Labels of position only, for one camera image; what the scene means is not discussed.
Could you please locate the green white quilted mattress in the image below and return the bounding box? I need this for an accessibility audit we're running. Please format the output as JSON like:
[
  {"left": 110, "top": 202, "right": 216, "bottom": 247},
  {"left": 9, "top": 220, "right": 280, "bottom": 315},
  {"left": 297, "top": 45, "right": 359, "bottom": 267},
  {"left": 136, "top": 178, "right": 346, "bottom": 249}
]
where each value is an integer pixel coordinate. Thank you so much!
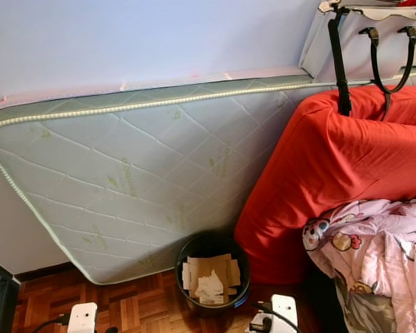
[{"left": 0, "top": 75, "right": 340, "bottom": 287}]

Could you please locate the thin pink mattress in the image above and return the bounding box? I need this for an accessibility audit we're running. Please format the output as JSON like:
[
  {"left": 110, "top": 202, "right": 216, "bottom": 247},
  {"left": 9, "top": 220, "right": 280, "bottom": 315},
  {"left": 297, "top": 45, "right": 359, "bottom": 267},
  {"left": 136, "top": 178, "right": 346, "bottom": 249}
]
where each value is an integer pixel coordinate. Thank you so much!
[{"left": 0, "top": 66, "right": 313, "bottom": 112}]

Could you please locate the round black waste bin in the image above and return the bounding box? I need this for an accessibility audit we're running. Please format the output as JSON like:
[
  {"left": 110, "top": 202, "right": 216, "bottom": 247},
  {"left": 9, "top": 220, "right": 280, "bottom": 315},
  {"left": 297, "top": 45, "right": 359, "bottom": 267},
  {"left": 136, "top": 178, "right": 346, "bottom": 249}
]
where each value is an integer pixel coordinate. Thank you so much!
[{"left": 175, "top": 231, "right": 252, "bottom": 318}]

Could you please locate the crumpled white tissue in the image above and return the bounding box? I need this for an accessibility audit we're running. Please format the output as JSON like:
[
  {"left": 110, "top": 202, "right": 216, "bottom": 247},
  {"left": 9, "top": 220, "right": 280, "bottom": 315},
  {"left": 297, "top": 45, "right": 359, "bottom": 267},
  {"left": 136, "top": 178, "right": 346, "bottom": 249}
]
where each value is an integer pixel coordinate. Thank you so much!
[{"left": 196, "top": 269, "right": 226, "bottom": 299}]

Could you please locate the flattened brown cardboard box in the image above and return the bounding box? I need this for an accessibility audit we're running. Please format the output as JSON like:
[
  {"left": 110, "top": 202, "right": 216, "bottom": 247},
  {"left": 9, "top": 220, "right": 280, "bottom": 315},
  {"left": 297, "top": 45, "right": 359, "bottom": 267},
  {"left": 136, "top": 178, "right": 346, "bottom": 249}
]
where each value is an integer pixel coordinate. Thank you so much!
[{"left": 182, "top": 253, "right": 242, "bottom": 306}]

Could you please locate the small labelled cardboard box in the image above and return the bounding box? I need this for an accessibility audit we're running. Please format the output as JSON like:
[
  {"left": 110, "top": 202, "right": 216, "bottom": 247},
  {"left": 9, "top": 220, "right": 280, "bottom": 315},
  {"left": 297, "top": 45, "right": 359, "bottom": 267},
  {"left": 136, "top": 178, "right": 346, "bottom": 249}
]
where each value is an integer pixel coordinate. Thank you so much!
[{"left": 198, "top": 295, "right": 228, "bottom": 307}]

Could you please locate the red covered mattress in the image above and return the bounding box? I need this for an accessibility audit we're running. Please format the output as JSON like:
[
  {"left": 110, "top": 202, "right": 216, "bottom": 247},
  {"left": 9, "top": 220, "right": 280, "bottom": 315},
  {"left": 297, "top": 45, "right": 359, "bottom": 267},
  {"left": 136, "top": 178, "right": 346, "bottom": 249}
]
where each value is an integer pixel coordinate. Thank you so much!
[{"left": 234, "top": 85, "right": 416, "bottom": 287}]

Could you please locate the pink cartoon blanket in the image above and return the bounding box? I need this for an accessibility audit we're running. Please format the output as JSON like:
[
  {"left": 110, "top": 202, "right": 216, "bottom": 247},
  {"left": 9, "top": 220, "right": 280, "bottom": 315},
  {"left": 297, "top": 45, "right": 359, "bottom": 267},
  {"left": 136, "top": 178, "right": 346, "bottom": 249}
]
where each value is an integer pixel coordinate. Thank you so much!
[{"left": 302, "top": 198, "right": 416, "bottom": 333}]

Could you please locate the dark door frame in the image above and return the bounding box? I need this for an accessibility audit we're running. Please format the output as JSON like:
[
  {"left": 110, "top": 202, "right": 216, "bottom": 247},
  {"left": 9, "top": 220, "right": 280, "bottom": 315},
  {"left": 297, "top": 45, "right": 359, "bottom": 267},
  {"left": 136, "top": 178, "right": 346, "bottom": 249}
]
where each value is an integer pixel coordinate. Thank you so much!
[{"left": 0, "top": 257, "right": 21, "bottom": 333}]

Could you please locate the straight black bag strap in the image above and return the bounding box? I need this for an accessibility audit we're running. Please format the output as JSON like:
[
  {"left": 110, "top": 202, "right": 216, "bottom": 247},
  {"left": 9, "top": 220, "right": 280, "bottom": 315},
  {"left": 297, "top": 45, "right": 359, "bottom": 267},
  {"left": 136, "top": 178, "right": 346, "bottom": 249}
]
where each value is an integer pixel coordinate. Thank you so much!
[{"left": 327, "top": 6, "right": 354, "bottom": 117}]

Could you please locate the looped black bag strap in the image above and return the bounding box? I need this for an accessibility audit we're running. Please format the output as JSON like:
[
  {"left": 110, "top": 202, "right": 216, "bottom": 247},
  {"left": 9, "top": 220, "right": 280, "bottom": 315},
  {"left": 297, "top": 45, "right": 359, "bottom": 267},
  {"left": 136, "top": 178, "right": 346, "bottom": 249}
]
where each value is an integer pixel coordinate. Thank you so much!
[{"left": 359, "top": 26, "right": 416, "bottom": 120}]

